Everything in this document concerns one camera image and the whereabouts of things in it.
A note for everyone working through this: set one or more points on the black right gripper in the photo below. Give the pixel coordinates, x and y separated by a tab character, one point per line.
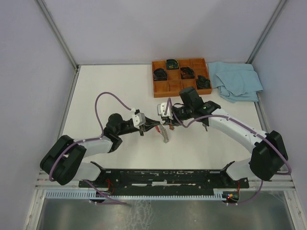
173	120

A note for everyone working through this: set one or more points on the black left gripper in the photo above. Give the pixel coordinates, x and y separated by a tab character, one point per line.
149	124

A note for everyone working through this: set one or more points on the metal key organizer red handle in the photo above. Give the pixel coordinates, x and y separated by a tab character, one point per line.
163	133

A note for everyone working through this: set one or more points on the key with red tag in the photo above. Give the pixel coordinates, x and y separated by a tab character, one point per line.
171	127

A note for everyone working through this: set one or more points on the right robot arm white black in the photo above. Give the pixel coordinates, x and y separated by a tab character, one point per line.
268	153

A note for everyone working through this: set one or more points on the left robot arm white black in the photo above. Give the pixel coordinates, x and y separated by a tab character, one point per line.
63	162

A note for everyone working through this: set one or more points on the wooden compartment tray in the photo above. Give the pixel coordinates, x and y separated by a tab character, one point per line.
174	82

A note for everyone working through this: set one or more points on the dark rolled cloth grey pattern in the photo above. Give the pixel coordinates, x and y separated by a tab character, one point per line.
160	74

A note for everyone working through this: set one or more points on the dark rolled cloth orange pattern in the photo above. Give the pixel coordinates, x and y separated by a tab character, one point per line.
187	73

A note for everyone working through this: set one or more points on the dark rolled cloth green pattern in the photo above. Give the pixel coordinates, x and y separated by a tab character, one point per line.
203	82

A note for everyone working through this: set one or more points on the dark rolled cloth yellow pattern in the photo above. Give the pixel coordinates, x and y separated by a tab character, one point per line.
172	64

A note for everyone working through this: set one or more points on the light blue cloth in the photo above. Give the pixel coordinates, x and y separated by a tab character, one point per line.
235	82

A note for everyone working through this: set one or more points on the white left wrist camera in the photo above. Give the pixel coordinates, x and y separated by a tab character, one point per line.
138	119

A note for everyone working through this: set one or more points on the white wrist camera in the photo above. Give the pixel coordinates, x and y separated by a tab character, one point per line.
164	110
138	119

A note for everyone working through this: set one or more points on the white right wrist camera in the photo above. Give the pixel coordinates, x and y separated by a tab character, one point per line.
164	110

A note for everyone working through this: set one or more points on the aluminium frame post right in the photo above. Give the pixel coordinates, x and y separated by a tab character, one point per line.
266	31

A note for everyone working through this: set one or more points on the aluminium frame post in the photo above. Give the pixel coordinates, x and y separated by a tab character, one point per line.
266	31
56	32

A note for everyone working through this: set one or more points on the aluminium frame post left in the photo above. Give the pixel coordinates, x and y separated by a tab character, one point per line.
56	32

